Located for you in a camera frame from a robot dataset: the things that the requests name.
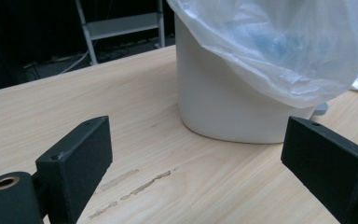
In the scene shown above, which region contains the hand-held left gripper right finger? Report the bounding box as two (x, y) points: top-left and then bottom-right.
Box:
(281, 116), (358, 224)

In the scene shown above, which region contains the white metal stand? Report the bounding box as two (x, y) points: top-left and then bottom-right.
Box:
(74, 0), (166, 66)

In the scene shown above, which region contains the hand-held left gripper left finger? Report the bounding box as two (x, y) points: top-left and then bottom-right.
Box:
(35, 116), (114, 224)

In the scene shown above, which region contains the white cable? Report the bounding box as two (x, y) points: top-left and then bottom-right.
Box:
(59, 49), (91, 75)

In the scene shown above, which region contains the white pedal trash bin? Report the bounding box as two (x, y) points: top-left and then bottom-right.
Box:
(174, 13), (317, 145)

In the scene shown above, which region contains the clear plastic bin liner bag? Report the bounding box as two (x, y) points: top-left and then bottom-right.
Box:
(166, 0), (358, 109)

